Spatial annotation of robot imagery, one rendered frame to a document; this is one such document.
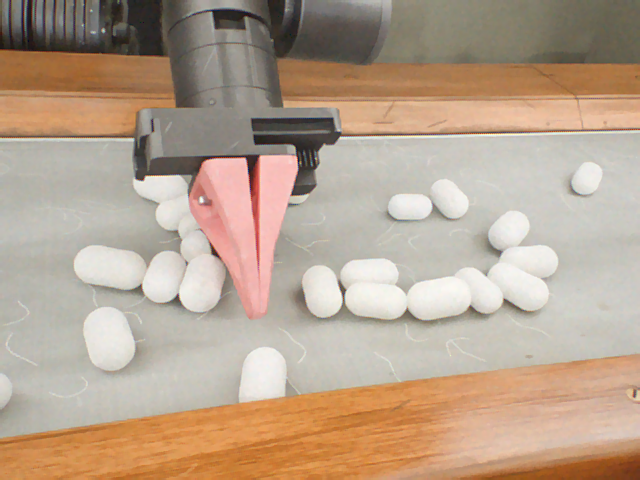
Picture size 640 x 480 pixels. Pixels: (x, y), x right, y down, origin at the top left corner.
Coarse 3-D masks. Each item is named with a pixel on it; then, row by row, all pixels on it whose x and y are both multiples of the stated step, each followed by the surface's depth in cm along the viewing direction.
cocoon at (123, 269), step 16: (80, 256) 38; (96, 256) 38; (112, 256) 38; (128, 256) 38; (80, 272) 38; (96, 272) 38; (112, 272) 38; (128, 272) 38; (144, 272) 39; (128, 288) 39
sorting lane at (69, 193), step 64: (0, 192) 46; (64, 192) 47; (128, 192) 48; (320, 192) 51; (384, 192) 53; (512, 192) 55; (576, 192) 57; (0, 256) 40; (64, 256) 41; (320, 256) 44; (384, 256) 45; (448, 256) 46; (576, 256) 48; (0, 320) 36; (64, 320) 37; (128, 320) 37; (192, 320) 38; (256, 320) 38; (320, 320) 39; (384, 320) 40; (448, 320) 41; (512, 320) 41; (576, 320) 42; (64, 384) 33; (128, 384) 33; (192, 384) 34; (320, 384) 35
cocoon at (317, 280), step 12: (312, 276) 39; (324, 276) 39; (312, 288) 39; (324, 288) 38; (336, 288) 39; (312, 300) 38; (324, 300) 38; (336, 300) 38; (312, 312) 39; (324, 312) 38; (336, 312) 39
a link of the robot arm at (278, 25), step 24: (168, 0) 39; (192, 0) 38; (216, 0) 37; (240, 0) 38; (264, 0) 40; (288, 0) 41; (168, 24) 39; (216, 24) 38; (264, 24) 39; (288, 24) 41
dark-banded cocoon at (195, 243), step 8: (192, 232) 41; (200, 232) 41; (184, 240) 41; (192, 240) 41; (200, 240) 41; (184, 248) 41; (192, 248) 41; (200, 248) 41; (208, 248) 41; (184, 256) 41; (192, 256) 41
